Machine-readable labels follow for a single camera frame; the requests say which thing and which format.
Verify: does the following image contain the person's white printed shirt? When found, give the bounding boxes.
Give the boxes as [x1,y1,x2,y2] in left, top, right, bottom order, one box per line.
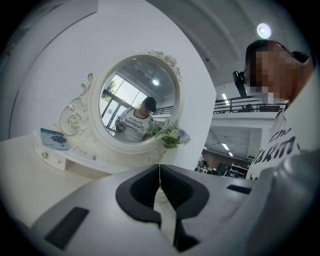
[246,99,320,181]

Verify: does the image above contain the white paper label sheet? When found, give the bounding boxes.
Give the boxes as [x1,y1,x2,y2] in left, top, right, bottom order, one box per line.
[68,146,107,168]

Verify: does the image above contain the round ceiling lamp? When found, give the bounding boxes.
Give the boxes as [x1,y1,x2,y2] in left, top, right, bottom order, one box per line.
[256,22,272,40]

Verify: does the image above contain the person's head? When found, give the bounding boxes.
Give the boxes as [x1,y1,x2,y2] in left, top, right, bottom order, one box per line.
[244,39,315,101]

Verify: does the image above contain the white ornate oval mirror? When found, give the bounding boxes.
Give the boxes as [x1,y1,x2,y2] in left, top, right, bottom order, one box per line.
[88,51,185,163]

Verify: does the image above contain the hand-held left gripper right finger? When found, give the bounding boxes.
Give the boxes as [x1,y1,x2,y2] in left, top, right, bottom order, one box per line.
[159,163,256,253]

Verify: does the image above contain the artificial flower bouquet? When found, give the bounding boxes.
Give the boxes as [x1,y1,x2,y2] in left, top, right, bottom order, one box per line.
[146,119,191,148]

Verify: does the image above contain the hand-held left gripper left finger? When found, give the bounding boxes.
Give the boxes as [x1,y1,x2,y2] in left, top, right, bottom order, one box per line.
[31,163,174,256]

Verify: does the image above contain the white textured vase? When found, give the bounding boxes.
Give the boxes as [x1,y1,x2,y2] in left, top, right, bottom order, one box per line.
[161,139,178,166]

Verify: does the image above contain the blue printed booklet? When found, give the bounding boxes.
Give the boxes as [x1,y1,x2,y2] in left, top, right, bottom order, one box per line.
[40,127,71,151]

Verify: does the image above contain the cream ornate dressing table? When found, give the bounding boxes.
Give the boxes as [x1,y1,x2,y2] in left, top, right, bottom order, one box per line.
[0,49,193,226]

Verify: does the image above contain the white vanity drawer shelf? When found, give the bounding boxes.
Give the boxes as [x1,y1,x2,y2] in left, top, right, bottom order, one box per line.
[34,141,68,172]

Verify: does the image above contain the black balcony railing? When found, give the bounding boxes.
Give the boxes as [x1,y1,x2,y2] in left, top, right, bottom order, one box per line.
[213,95,288,115]

